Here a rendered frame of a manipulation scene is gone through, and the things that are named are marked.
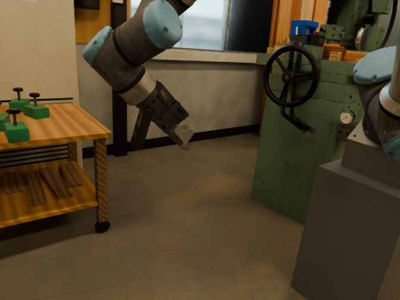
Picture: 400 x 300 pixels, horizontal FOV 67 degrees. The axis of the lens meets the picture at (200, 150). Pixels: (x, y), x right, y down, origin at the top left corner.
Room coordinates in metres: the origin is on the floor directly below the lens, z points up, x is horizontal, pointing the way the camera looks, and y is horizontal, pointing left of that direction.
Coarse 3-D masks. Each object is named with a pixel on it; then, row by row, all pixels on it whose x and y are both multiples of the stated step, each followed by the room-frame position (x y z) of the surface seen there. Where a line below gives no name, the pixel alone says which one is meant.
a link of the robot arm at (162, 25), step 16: (144, 0) 0.71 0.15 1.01; (160, 0) 0.66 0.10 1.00; (144, 16) 0.63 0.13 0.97; (160, 16) 0.63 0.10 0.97; (176, 16) 0.69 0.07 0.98; (112, 32) 0.67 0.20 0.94; (128, 32) 0.64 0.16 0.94; (144, 32) 0.63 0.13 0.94; (160, 32) 0.63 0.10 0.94; (176, 32) 0.66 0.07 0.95; (128, 48) 0.65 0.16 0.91; (144, 48) 0.64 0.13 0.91; (160, 48) 0.65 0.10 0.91
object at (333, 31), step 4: (320, 24) 1.71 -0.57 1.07; (324, 24) 1.69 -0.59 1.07; (328, 24) 1.68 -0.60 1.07; (332, 24) 1.67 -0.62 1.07; (324, 28) 1.69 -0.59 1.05; (328, 28) 1.68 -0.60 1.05; (332, 28) 1.66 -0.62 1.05; (336, 28) 1.70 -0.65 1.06; (340, 28) 1.74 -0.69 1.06; (320, 32) 1.70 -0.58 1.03; (328, 32) 1.67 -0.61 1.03; (332, 32) 1.67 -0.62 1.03; (336, 32) 1.70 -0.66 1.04; (328, 36) 1.67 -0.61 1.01; (332, 36) 1.67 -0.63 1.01; (336, 36) 1.71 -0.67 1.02; (340, 36) 1.75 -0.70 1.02; (328, 40) 1.71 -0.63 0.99
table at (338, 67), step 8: (264, 56) 1.79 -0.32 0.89; (280, 56) 1.72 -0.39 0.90; (264, 64) 1.78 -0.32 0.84; (272, 64) 1.75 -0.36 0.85; (320, 64) 1.56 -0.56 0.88; (328, 64) 1.53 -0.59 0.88; (336, 64) 1.51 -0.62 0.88; (344, 64) 1.48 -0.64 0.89; (352, 64) 1.46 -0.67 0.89; (328, 72) 1.53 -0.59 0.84; (336, 72) 1.50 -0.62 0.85; (344, 72) 1.48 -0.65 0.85; (352, 72) 1.45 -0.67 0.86
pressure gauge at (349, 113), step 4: (344, 112) 1.39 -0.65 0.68; (348, 112) 1.37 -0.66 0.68; (352, 112) 1.37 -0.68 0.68; (340, 116) 1.40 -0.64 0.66; (344, 116) 1.38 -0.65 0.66; (348, 116) 1.37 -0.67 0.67; (352, 116) 1.36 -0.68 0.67; (340, 120) 1.39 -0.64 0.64; (344, 120) 1.38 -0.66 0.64; (348, 120) 1.37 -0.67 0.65; (352, 120) 1.36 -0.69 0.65
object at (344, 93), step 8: (272, 80) 1.74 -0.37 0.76; (280, 80) 1.70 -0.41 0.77; (304, 80) 1.61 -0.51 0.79; (320, 80) 1.55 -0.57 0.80; (272, 88) 1.73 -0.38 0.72; (280, 88) 1.69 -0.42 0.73; (304, 88) 1.60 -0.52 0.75; (320, 88) 1.54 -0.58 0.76; (328, 88) 1.52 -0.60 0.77; (336, 88) 1.49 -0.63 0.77; (344, 88) 1.46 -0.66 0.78; (352, 88) 1.49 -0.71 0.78; (312, 96) 1.56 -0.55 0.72; (320, 96) 1.54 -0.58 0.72; (328, 96) 1.51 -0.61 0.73; (336, 96) 1.48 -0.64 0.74; (344, 96) 1.46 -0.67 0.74; (352, 96) 1.51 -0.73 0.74
